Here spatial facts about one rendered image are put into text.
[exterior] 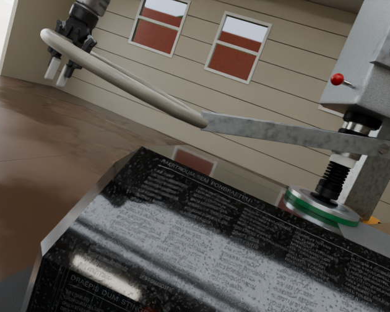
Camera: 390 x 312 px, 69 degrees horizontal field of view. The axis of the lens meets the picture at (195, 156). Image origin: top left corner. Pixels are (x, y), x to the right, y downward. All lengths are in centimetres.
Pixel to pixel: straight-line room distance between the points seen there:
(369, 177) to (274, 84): 554
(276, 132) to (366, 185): 94
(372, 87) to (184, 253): 61
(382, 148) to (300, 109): 608
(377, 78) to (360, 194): 91
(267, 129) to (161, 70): 700
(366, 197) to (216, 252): 116
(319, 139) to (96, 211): 61
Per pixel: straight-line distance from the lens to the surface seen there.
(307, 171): 701
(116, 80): 60
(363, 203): 170
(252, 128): 78
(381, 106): 86
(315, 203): 86
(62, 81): 96
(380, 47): 84
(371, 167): 165
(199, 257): 65
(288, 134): 81
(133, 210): 70
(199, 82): 730
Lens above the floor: 104
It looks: 10 degrees down
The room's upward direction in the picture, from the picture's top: 21 degrees clockwise
